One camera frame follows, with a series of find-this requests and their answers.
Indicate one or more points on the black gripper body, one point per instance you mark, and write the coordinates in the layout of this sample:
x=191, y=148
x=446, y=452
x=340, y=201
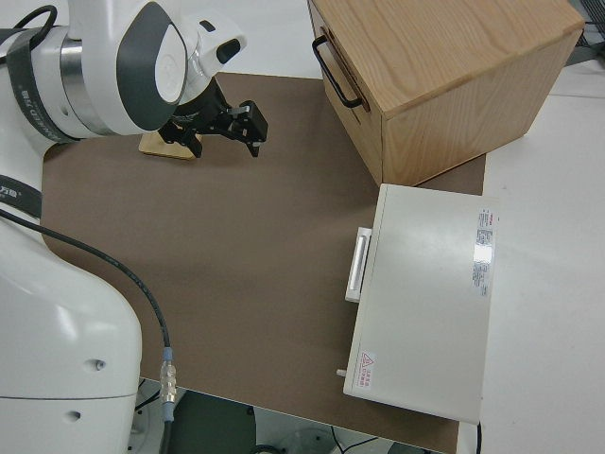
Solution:
x=203, y=116

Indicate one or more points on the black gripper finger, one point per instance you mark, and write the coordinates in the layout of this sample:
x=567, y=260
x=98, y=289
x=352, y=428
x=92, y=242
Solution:
x=253, y=125
x=191, y=142

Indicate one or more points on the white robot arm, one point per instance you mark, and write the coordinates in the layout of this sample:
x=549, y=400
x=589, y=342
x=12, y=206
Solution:
x=57, y=307

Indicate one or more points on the wooden mug tree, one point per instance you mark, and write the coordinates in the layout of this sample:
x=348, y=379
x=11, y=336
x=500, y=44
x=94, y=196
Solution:
x=156, y=146

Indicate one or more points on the brown table mat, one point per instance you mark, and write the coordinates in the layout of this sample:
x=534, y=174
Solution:
x=236, y=236

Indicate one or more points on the large wooden box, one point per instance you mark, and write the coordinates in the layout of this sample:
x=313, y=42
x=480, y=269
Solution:
x=449, y=66

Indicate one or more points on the white toaster oven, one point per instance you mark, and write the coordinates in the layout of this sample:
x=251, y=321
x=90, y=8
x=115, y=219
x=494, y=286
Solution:
x=425, y=298

